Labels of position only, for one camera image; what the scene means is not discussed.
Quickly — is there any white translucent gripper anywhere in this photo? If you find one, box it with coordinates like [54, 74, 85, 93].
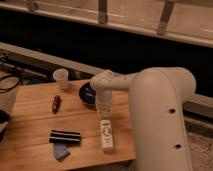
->
[96, 102, 112, 120]

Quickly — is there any white lotion bottle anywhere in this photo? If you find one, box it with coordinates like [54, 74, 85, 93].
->
[100, 120, 114, 152]

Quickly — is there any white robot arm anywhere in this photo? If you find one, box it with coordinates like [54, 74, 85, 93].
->
[90, 67, 196, 171]

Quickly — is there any dark blue bowl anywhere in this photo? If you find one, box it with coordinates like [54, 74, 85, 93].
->
[79, 82, 96, 106]

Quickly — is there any small red brown object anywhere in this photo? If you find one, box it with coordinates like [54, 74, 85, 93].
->
[52, 95, 61, 114]

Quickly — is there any translucent plastic cup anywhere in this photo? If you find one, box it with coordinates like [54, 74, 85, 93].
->
[53, 69, 69, 90]

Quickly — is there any black white striped block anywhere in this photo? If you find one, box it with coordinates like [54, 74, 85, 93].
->
[49, 130, 81, 144]

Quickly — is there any wooden board table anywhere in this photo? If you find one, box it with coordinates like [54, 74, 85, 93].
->
[0, 80, 135, 171]

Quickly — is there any dark object at left edge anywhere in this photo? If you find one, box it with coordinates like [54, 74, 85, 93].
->
[0, 109, 10, 142]

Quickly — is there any metal window bracket middle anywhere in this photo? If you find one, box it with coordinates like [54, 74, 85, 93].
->
[98, 0, 108, 24]

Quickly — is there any metal window bracket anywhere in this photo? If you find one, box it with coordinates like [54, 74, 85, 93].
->
[157, 0, 176, 35]
[98, 0, 108, 24]
[26, 0, 38, 12]

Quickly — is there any black cable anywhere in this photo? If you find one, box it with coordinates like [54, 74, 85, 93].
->
[0, 73, 23, 95]

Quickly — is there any metal window bracket right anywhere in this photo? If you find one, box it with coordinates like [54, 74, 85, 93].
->
[157, 0, 176, 35]

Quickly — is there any metal window bracket left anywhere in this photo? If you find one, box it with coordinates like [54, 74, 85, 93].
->
[26, 0, 38, 12]

